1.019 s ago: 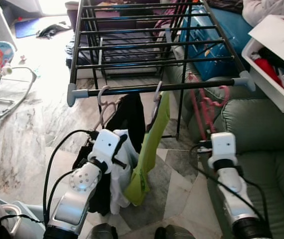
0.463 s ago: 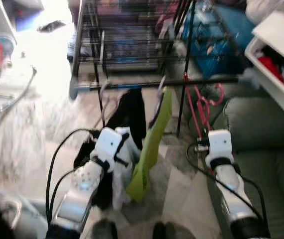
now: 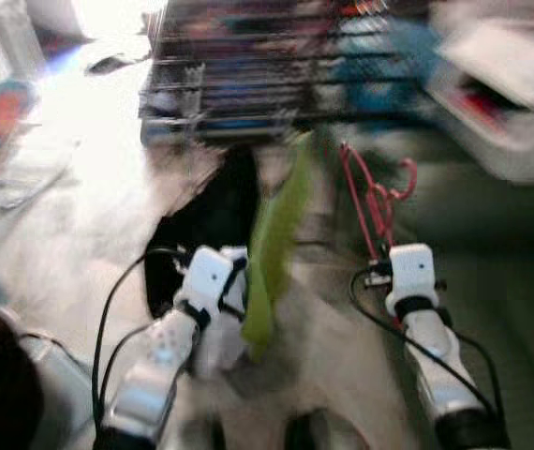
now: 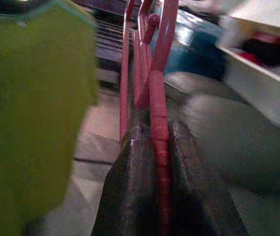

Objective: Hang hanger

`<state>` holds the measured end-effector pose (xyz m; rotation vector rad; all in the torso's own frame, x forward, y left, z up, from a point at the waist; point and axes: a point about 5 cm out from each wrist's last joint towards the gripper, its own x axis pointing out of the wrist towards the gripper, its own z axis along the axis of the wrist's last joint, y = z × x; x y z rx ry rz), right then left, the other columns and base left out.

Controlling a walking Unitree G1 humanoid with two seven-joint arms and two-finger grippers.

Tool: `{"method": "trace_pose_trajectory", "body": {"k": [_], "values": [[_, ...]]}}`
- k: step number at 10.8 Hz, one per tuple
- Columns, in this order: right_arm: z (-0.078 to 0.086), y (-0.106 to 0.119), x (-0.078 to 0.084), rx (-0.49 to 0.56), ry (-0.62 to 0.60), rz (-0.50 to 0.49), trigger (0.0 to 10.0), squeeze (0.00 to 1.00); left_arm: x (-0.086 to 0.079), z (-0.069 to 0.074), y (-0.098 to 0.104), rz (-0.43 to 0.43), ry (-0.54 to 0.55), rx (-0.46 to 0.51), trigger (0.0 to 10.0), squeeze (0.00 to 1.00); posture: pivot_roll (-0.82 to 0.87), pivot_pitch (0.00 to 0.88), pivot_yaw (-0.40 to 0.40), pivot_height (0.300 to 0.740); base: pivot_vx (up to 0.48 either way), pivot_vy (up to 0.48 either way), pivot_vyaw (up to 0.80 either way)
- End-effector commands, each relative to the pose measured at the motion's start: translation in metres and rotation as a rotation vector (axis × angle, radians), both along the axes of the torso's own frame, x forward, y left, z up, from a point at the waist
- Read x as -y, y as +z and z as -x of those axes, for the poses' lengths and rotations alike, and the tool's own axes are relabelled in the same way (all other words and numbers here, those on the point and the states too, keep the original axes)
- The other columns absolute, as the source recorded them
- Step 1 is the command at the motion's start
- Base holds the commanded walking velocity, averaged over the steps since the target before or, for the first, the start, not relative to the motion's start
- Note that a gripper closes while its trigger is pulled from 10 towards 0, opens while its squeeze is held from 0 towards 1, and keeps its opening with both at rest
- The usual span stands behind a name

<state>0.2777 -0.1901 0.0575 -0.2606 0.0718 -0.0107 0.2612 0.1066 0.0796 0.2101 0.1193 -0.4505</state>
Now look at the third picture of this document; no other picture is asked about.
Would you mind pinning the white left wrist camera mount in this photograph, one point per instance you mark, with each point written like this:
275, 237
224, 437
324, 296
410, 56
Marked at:
201, 277

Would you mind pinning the red plastic hanger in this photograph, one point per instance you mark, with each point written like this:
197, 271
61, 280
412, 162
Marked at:
377, 202

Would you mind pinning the red cloth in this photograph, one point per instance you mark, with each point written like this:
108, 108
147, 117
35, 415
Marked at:
492, 98

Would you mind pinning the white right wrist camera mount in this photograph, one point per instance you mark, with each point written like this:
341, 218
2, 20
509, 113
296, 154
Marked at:
412, 272

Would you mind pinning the white plastic storage box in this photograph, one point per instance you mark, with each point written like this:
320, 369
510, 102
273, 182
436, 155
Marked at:
529, 150

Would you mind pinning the dark green leather sofa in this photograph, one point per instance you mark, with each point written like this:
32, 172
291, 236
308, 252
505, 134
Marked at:
511, 328

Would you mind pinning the right robot leg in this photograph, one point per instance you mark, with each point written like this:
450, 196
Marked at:
312, 431

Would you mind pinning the small dark cloth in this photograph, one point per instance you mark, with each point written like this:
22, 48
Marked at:
117, 66

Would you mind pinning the metal clothes drying rack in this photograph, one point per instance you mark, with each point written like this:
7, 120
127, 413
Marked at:
248, 94

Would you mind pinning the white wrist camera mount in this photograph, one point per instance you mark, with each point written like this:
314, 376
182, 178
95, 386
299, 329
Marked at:
412, 272
201, 277

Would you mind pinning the white ribbed appliance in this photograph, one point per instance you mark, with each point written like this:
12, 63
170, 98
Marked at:
0, 37

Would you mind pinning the lime green t-shirt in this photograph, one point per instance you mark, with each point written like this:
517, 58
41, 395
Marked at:
276, 234

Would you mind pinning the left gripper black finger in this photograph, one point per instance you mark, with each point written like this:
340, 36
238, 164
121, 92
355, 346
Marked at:
237, 270

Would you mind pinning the black t-shirt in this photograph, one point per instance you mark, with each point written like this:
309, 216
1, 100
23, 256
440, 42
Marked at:
211, 216

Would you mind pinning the colourful baby bouncer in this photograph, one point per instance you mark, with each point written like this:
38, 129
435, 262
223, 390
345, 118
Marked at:
0, 122

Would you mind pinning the blue plastic container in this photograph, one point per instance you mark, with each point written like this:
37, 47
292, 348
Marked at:
379, 66

